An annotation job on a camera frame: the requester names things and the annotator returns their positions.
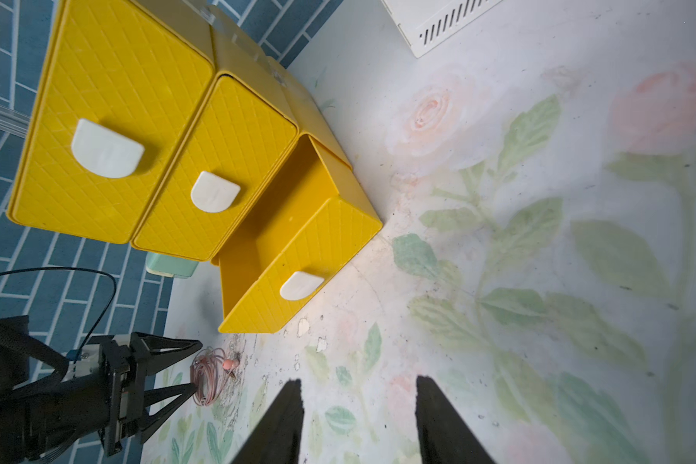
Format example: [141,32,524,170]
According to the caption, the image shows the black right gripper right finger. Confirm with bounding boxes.
[416,376,495,464]

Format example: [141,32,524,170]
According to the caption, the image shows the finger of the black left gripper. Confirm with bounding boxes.
[130,332,203,377]
[135,383,197,444]

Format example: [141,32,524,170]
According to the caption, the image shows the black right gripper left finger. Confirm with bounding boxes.
[231,379,305,464]

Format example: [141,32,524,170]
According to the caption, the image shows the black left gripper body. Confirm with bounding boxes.
[28,338,145,457]

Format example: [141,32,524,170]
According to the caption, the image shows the yellow plastic drawer cabinet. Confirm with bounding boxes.
[7,1,382,334]

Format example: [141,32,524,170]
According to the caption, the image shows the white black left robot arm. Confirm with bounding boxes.
[0,316,202,463]

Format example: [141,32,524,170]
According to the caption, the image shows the green manual pencil sharpener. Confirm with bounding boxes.
[145,252,199,280]

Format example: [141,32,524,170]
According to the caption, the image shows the floral table mat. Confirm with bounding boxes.
[141,1,696,463]

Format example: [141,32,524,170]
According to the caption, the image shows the white file organizer rack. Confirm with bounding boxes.
[382,0,501,58]

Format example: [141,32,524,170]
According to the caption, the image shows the pink wired earphones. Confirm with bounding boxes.
[189,347,240,407]

